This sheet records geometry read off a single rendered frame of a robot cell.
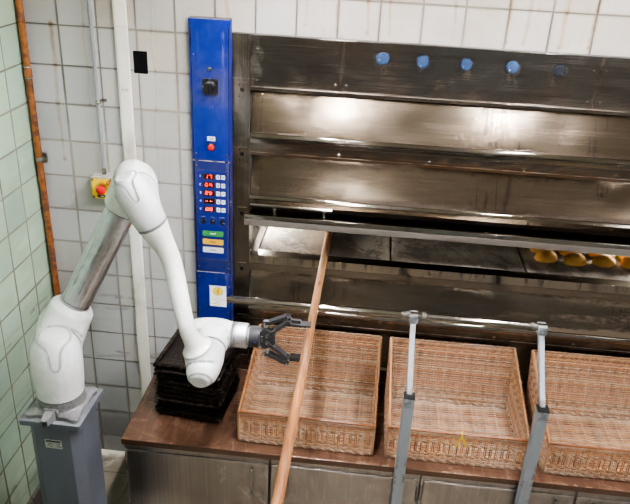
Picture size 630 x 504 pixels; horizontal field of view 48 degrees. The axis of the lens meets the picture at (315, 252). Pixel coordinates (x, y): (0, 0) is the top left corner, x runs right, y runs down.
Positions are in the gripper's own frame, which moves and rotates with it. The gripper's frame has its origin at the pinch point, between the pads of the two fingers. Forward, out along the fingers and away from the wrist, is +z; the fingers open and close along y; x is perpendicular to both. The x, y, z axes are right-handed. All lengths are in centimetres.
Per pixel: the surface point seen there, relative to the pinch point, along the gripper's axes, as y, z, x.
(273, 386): 60, -18, -53
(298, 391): -1.2, 0.4, 30.1
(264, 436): 57, -17, -16
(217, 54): -83, -44, -62
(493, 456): 60, 76, -21
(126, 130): -51, -82, -63
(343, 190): -32, 7, -64
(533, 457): 45, 86, -5
